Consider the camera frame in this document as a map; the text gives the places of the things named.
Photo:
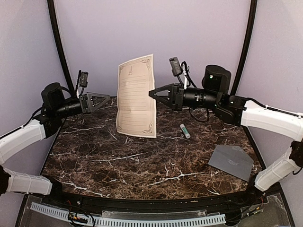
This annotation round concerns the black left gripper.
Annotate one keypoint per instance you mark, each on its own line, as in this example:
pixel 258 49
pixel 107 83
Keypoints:
pixel 86 100

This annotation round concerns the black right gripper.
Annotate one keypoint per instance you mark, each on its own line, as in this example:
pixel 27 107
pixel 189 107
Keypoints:
pixel 177 104

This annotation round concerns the beige ornate letter paper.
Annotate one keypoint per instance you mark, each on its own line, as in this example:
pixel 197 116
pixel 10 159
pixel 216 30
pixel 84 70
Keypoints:
pixel 136 110

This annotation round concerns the grey paper envelope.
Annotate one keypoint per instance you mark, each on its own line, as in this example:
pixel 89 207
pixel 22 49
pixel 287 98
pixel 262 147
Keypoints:
pixel 232 160

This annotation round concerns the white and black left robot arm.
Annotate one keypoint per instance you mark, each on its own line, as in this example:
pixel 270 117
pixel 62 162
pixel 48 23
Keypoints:
pixel 44 123

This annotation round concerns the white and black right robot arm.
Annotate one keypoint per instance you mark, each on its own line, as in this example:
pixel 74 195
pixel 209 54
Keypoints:
pixel 240 111

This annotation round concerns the green and white glue stick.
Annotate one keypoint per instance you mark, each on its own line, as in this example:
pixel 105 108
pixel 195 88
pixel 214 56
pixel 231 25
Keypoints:
pixel 185 131

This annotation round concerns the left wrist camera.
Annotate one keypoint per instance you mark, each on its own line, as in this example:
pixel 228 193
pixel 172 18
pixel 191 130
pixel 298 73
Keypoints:
pixel 82 79

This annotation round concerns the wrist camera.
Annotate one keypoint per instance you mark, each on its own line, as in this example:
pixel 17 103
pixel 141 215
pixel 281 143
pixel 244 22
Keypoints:
pixel 82 79
pixel 176 68

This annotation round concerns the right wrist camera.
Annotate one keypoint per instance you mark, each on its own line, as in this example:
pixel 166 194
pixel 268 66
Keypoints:
pixel 176 68

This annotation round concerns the left black frame post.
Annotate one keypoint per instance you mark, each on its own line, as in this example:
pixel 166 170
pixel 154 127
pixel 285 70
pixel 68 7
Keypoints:
pixel 59 46

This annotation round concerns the black frame post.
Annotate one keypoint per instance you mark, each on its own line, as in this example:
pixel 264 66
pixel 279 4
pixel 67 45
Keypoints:
pixel 245 47
pixel 59 46

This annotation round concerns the white slotted cable duct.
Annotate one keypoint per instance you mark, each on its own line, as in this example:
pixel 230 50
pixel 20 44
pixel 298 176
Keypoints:
pixel 132 219

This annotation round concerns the right black frame post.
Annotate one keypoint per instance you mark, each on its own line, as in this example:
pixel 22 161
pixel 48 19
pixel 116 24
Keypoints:
pixel 245 47

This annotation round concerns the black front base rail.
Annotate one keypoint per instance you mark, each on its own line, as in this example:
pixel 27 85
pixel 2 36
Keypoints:
pixel 118 196

